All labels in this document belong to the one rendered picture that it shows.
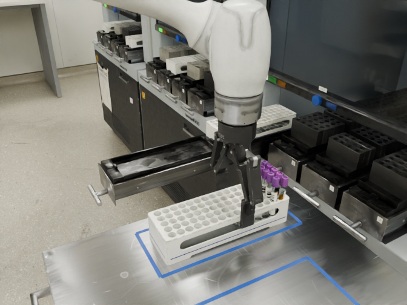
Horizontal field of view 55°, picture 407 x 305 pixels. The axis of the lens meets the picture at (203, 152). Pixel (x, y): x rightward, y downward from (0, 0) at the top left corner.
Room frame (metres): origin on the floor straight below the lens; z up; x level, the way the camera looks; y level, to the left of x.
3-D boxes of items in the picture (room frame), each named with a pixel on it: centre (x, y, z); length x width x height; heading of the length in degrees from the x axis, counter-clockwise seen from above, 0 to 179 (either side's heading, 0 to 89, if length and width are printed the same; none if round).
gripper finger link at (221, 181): (0.73, -0.04, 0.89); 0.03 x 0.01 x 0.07; 118
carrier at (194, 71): (1.69, 0.04, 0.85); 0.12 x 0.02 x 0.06; 31
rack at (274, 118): (1.17, -0.16, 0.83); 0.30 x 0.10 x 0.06; 120
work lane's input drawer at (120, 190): (1.08, 0.00, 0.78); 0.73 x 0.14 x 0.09; 120
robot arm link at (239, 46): (0.70, -0.06, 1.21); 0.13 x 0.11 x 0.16; 4
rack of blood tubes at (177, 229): (0.67, -0.04, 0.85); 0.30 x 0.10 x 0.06; 118
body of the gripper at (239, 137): (0.69, -0.07, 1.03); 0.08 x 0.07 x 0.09; 28
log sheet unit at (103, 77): (2.68, 0.72, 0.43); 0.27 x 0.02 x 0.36; 30
